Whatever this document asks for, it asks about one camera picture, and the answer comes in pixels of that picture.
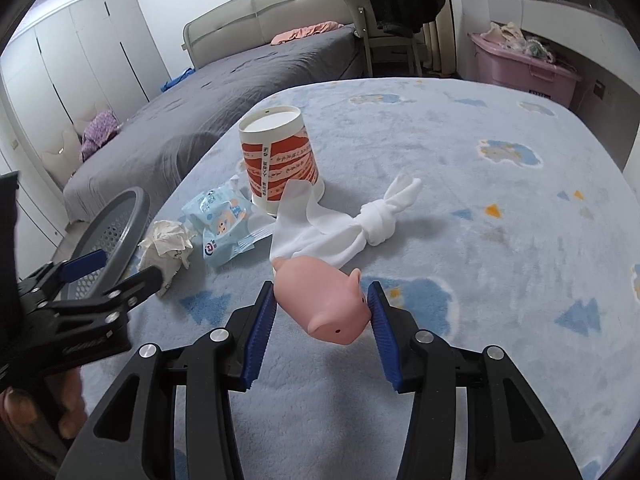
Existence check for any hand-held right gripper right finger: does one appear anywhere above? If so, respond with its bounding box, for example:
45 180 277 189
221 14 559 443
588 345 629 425
367 281 583 480

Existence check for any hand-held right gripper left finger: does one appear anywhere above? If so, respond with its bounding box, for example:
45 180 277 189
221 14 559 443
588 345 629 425
82 280 276 480

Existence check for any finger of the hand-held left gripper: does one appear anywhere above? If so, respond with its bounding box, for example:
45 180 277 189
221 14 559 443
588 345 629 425
47 265 164 333
17 251 108 301

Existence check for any grey perforated plastic basket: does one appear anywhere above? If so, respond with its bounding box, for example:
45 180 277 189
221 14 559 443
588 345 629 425
62 186 151 301

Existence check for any white tissue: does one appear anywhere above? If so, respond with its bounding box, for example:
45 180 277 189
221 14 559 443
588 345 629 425
137 220 196 301

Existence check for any pink pig toy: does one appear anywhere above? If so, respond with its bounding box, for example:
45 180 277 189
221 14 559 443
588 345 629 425
271 255 373 346

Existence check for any light blue wipes packet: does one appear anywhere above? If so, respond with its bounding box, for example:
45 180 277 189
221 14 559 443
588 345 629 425
181 175 273 268

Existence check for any red and white paper cup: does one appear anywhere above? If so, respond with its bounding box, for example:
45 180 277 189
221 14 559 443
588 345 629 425
238 106 326 218

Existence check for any person's left hand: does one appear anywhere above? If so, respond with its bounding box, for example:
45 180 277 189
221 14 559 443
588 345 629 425
0 366 88 438

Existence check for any beige cushion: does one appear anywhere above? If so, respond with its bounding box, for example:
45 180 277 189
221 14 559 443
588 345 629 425
40 127 83 191

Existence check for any knotted white cloth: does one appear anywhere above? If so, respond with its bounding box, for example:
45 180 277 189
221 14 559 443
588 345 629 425
270 172 423 268

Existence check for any purple patterned cloth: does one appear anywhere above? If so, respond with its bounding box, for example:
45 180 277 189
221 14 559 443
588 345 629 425
80 110 121 161

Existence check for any blue printed fleece blanket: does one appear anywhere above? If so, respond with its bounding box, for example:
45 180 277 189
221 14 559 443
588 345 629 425
80 77 640 480

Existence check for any bed with grey sheet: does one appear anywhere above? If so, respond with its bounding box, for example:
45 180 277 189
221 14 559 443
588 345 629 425
62 25 368 221

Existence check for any white wardrobe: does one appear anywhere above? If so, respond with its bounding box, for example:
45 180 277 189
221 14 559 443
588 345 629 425
0 0 173 241

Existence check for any blue cloth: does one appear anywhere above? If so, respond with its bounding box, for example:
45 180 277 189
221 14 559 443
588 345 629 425
161 67 193 93

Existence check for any pink plastic storage box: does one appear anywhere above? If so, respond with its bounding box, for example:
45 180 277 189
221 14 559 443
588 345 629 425
468 31 583 108

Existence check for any beige padded headboard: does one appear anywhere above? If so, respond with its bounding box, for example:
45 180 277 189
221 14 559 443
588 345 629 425
182 0 353 71

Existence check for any pink cloth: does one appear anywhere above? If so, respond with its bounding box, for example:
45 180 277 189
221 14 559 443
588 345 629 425
270 21 345 45

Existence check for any beige curtain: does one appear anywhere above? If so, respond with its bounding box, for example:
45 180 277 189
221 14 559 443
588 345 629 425
417 0 458 76

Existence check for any pile of pale clothes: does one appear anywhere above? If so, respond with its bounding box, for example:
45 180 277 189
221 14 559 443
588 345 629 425
482 21 556 63

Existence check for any beige chair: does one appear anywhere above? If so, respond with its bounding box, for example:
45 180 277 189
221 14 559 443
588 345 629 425
338 0 436 78

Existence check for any white window sill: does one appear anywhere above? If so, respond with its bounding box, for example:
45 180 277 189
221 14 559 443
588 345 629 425
487 0 640 126

